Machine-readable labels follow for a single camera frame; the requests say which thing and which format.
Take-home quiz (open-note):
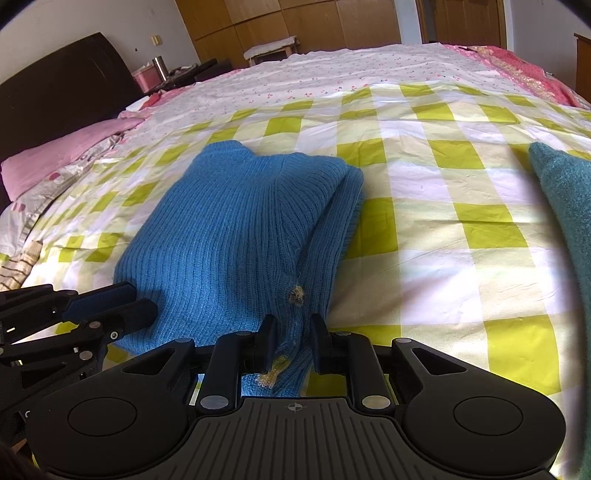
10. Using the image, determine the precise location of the blue ribbed knit sweater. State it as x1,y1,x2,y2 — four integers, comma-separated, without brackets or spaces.
114,141,363,397

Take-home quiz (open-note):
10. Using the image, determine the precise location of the beige striped knit garment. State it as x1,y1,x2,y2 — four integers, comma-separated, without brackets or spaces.
0,241,43,292

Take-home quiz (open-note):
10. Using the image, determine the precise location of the pink pillow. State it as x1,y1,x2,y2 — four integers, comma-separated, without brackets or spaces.
1,117,144,201

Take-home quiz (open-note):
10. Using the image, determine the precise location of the green checkered bed sheet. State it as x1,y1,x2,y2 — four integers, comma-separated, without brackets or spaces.
27,82,590,479

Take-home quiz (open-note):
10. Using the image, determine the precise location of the dark wooden headboard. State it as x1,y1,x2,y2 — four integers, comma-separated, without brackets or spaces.
0,32,144,213

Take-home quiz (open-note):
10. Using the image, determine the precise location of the pink storage basket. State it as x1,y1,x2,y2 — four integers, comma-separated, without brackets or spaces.
131,64,162,93

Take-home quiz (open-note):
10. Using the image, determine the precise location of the dark bedside table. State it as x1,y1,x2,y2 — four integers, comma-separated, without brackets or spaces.
156,59,233,91

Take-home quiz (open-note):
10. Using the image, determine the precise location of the steel thermos cup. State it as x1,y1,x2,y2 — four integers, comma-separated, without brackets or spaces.
152,56,169,82

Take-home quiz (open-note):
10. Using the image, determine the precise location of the white floral quilt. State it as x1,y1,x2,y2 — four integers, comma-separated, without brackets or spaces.
117,42,502,135

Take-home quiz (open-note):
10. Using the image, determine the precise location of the teal knit garment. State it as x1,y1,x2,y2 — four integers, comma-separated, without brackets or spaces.
527,141,591,361

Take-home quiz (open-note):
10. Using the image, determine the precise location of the wooden stool with cushion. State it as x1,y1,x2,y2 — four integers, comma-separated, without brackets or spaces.
243,36,298,66

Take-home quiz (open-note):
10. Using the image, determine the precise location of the wooden wardrobe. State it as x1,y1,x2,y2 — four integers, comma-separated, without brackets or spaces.
176,0,508,67

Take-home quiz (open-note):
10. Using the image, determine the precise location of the pink striped blanket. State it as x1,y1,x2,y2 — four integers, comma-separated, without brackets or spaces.
445,44,590,110

